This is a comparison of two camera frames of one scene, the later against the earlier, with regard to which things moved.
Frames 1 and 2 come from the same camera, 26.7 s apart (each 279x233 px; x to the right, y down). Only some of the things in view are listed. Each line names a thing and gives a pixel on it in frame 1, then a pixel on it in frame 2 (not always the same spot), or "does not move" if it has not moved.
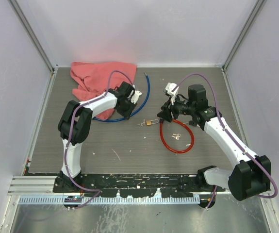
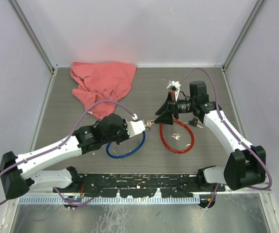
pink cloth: (94, 79) does not move
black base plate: (131, 185) does not move
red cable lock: (166, 145) does not move
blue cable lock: (125, 119) -> (125, 155)
